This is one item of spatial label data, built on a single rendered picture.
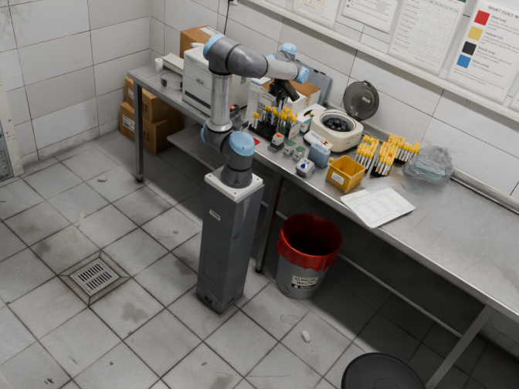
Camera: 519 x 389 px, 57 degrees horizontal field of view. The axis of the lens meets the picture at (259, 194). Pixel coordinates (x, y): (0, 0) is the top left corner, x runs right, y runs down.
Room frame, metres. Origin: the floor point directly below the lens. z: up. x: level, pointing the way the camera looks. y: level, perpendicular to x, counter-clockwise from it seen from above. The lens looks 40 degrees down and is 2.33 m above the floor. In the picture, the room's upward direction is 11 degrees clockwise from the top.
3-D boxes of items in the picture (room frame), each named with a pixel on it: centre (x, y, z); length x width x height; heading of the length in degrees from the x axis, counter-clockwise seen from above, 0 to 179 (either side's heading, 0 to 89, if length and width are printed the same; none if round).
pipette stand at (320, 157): (2.03, -0.26, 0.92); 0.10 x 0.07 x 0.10; 52
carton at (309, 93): (2.52, -0.06, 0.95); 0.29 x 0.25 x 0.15; 147
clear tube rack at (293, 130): (2.30, -0.04, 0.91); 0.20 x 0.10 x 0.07; 57
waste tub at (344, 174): (1.92, -0.40, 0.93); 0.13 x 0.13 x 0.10; 53
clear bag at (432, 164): (2.14, -0.85, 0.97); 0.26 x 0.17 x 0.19; 73
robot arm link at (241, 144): (1.76, 0.13, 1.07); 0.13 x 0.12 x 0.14; 57
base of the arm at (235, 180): (1.76, 0.12, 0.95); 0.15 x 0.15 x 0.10
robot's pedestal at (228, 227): (1.75, 0.12, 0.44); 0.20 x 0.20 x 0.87; 57
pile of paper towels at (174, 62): (2.77, 0.66, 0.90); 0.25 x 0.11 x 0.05; 57
